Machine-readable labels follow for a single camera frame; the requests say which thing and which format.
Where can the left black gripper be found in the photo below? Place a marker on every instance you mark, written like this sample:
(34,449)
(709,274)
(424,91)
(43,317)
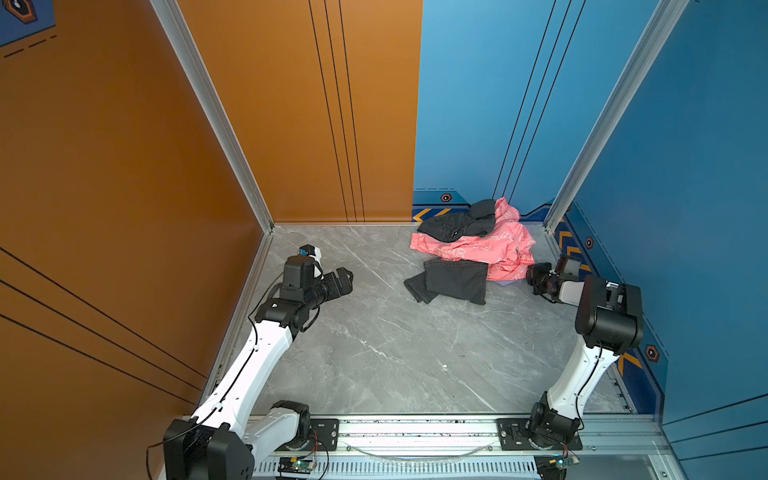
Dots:
(345,284)

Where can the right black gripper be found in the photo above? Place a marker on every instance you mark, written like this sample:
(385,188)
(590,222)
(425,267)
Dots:
(533,271)

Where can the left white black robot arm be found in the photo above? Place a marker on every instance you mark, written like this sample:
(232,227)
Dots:
(216,442)

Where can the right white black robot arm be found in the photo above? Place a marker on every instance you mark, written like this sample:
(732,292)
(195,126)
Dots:
(609,321)

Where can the pink patterned cloth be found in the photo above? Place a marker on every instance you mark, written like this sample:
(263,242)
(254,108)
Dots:
(507,250)

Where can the dark grey folded garment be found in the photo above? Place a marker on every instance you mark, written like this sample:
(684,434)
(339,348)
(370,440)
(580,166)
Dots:
(462,279)

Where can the black jeans upper garment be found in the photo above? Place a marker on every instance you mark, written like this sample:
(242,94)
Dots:
(478,221)

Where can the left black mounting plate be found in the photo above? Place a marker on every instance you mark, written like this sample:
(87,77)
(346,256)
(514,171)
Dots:
(322,431)

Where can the black mounting plate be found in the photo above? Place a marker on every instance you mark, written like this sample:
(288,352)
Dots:
(322,431)
(514,434)

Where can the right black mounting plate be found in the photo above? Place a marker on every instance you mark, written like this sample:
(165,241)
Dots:
(514,434)

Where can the right small circuit board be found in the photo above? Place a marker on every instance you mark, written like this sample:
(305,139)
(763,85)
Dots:
(555,467)

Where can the small circuit board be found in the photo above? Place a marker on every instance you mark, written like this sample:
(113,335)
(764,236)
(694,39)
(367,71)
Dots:
(555,467)
(295,468)

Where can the left small circuit board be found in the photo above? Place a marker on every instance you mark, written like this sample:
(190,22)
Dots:
(295,468)

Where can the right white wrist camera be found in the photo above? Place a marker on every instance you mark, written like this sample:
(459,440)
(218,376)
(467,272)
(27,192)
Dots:
(568,268)

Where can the right aluminium corner post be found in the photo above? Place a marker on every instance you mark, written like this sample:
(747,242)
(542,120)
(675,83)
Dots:
(661,24)

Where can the aluminium corner post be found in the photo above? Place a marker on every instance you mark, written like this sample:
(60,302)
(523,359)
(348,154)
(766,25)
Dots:
(661,24)
(177,31)

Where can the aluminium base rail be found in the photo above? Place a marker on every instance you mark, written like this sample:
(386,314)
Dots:
(466,446)

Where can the left aluminium corner post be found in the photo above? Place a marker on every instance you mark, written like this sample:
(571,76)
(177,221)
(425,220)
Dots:
(177,31)

